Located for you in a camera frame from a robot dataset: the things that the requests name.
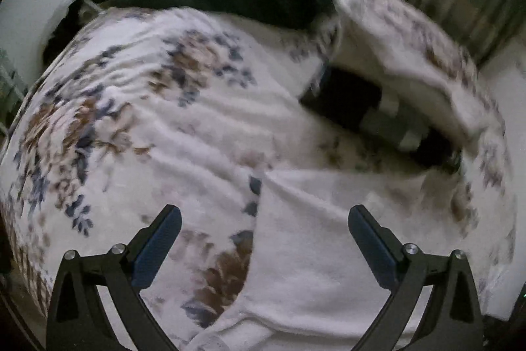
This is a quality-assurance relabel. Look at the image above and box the floral white bed sheet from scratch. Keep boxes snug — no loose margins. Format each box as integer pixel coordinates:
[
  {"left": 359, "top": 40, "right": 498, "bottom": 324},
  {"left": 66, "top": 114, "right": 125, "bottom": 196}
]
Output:
[{"left": 1, "top": 0, "right": 516, "bottom": 350}]

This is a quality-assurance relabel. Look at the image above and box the white fluffy small garment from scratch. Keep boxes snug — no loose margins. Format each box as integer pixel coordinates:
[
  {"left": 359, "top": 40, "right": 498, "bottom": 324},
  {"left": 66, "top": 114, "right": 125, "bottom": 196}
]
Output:
[{"left": 184, "top": 164, "right": 490, "bottom": 351}]

